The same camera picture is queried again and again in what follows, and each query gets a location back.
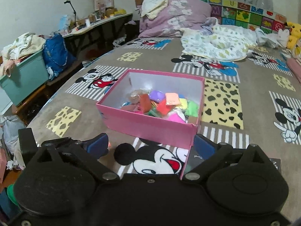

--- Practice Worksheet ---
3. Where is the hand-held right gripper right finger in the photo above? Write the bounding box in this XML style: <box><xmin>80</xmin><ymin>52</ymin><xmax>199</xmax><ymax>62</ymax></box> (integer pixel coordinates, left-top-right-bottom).
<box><xmin>182</xmin><ymin>134</ymin><xmax>274</xmax><ymax>185</ymax></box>

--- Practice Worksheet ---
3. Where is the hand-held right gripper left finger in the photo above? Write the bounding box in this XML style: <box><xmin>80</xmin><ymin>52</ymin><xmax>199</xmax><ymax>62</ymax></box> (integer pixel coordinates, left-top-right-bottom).
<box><xmin>29</xmin><ymin>133</ymin><xmax>121</xmax><ymax>185</ymax></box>

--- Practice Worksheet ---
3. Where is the box lid with photo print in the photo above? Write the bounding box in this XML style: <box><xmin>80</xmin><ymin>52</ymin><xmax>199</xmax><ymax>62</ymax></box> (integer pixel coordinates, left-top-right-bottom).
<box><xmin>180</xmin><ymin>145</ymin><xmax>281</xmax><ymax>180</ymax></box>

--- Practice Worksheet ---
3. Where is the magenta clay packet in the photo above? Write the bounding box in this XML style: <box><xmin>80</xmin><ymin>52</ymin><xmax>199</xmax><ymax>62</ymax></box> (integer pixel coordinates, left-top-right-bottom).
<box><xmin>168</xmin><ymin>113</ymin><xmax>187</xmax><ymax>124</ymax></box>

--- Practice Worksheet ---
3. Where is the pink cardboard box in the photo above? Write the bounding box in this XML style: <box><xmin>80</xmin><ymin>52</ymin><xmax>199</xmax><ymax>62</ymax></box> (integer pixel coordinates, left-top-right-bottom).
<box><xmin>96</xmin><ymin>69</ymin><xmax>205</xmax><ymax>150</ymax></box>

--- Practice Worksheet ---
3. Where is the pile of coloured clay packets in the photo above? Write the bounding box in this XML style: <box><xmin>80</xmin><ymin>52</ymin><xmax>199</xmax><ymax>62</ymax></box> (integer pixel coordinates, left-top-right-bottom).
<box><xmin>120</xmin><ymin>89</ymin><xmax>200</xmax><ymax>124</ymax></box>

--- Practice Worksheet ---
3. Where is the grey plastic bag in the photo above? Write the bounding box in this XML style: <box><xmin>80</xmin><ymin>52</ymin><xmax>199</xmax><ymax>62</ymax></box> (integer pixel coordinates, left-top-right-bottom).
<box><xmin>2</xmin><ymin>115</ymin><xmax>26</xmax><ymax>156</ymax></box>

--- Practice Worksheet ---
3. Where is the wooden bench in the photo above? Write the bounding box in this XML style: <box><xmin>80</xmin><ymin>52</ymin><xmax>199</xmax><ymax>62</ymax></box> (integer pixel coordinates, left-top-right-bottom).
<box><xmin>16</xmin><ymin>85</ymin><xmax>51</xmax><ymax>123</ymax></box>

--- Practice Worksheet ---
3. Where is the cartoon mouse printed blanket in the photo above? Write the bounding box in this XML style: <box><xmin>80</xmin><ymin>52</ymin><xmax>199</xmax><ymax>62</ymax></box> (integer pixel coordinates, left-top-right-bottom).
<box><xmin>27</xmin><ymin>36</ymin><xmax>301</xmax><ymax>217</ymax></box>

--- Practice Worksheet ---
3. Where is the teal storage bin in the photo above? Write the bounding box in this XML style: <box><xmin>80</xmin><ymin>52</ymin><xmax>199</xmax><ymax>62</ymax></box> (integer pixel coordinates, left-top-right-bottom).
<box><xmin>0</xmin><ymin>49</ymin><xmax>50</xmax><ymax>106</ymax></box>

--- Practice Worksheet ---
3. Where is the blue fabric bag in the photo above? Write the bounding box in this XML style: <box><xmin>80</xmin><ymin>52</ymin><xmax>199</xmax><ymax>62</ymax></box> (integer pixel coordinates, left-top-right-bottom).
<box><xmin>42</xmin><ymin>34</ymin><xmax>77</xmax><ymax>76</ymax></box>

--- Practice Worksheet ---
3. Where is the pile of light clothes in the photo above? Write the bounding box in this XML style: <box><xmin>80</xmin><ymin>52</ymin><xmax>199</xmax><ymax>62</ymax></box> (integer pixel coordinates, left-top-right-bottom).
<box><xmin>1</xmin><ymin>32</ymin><xmax>46</xmax><ymax>76</ymax></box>

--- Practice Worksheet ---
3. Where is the white leaf-print blanket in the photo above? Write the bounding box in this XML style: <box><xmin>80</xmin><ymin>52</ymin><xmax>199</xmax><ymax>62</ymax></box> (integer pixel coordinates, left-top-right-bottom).
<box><xmin>181</xmin><ymin>25</ymin><xmax>258</xmax><ymax>63</ymax></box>

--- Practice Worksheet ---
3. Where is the cluttered desk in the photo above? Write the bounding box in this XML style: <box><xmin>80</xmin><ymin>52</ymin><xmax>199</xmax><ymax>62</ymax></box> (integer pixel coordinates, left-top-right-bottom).
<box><xmin>50</xmin><ymin>13</ymin><xmax>133</xmax><ymax>52</ymax></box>

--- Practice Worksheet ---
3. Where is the folded pink and tan blanket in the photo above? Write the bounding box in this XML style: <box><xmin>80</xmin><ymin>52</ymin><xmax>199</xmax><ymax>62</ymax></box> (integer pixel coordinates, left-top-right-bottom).
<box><xmin>287</xmin><ymin>58</ymin><xmax>301</xmax><ymax>84</ymax></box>

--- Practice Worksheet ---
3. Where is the light blue packet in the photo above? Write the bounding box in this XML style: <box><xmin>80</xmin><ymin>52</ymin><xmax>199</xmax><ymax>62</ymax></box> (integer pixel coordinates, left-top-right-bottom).
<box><xmin>58</xmin><ymin>15</ymin><xmax>72</xmax><ymax>32</ymax></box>

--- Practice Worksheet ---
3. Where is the white crumpled cloth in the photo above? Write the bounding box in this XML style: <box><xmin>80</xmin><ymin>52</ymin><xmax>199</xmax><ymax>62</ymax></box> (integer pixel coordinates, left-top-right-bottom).
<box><xmin>255</xmin><ymin>27</ymin><xmax>290</xmax><ymax>49</ymax></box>

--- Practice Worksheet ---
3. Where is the purple floral quilt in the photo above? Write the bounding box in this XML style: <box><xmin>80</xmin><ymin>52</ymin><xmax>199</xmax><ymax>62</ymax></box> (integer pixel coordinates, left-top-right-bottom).
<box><xmin>139</xmin><ymin>0</ymin><xmax>212</xmax><ymax>38</ymax></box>

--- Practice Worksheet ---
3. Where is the black phone stand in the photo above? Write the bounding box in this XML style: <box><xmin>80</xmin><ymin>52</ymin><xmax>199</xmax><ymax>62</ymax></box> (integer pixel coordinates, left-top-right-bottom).
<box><xmin>64</xmin><ymin>0</ymin><xmax>78</xmax><ymax>29</ymax></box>

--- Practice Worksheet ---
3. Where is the colourful alphabet foam mat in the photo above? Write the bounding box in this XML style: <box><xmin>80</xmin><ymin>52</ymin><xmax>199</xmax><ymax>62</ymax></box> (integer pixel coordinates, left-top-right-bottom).
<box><xmin>194</xmin><ymin>0</ymin><xmax>288</xmax><ymax>34</ymax></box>

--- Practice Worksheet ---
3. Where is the cardboard picture box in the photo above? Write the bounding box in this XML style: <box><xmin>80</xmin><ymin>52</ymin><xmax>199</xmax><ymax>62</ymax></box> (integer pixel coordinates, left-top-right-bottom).
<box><xmin>94</xmin><ymin>0</ymin><xmax>114</xmax><ymax>11</ymax></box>

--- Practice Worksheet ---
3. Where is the yellow plush toy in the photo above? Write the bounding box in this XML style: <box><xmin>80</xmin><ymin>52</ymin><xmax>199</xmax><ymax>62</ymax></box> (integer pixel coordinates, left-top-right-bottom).
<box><xmin>284</xmin><ymin>21</ymin><xmax>301</xmax><ymax>50</ymax></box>

